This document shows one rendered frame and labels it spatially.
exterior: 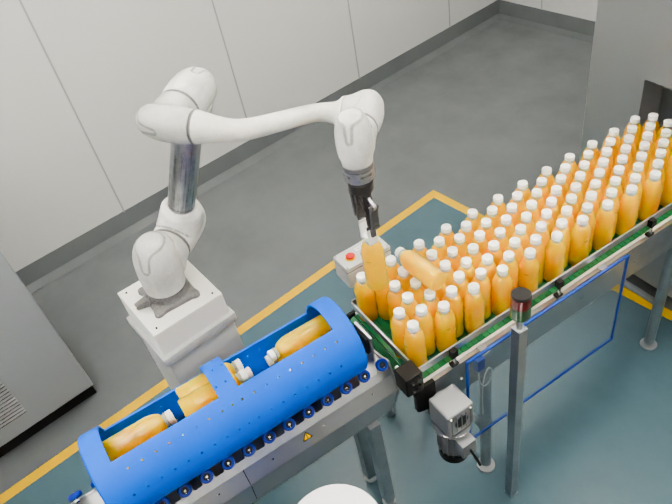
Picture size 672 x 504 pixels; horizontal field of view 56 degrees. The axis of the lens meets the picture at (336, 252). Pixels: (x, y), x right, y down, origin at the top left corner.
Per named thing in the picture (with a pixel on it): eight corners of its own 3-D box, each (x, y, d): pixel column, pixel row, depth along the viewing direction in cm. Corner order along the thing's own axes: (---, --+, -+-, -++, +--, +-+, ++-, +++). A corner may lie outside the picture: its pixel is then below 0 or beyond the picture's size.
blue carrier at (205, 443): (105, 467, 207) (67, 420, 188) (329, 334, 234) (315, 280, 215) (133, 539, 188) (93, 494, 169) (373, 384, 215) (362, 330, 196)
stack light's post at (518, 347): (504, 491, 277) (510, 327, 204) (511, 485, 278) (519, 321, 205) (511, 498, 274) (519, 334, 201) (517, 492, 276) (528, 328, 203)
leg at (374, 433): (379, 499, 284) (361, 421, 242) (390, 491, 285) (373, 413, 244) (387, 509, 280) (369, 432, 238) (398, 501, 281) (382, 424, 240)
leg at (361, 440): (362, 475, 293) (341, 397, 251) (372, 468, 295) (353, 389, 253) (369, 485, 289) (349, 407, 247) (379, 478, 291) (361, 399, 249)
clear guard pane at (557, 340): (469, 438, 248) (467, 362, 216) (610, 338, 272) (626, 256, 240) (470, 439, 248) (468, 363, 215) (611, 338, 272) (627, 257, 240)
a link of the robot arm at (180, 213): (148, 252, 241) (172, 215, 256) (189, 266, 241) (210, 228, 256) (152, 83, 185) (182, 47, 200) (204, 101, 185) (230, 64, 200)
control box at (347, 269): (336, 275, 249) (332, 256, 242) (378, 251, 255) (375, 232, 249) (350, 289, 242) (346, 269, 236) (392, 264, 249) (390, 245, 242)
